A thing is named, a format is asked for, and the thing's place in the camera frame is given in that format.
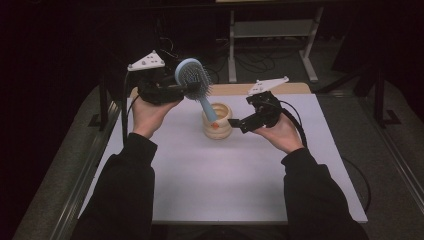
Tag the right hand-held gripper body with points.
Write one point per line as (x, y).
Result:
(265, 106)

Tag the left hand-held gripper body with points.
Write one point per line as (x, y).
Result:
(156, 88)

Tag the light blue hairbrush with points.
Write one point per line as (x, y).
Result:
(195, 80)

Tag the cream ringed holder with duck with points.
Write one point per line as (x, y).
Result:
(217, 128)

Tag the person's left hand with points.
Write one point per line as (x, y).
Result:
(148, 116)

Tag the person's right hand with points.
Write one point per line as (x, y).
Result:
(283, 133)

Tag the dark floor stand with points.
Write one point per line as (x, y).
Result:
(380, 100)
(101, 103)

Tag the grey metal stand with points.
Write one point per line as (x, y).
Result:
(271, 30)

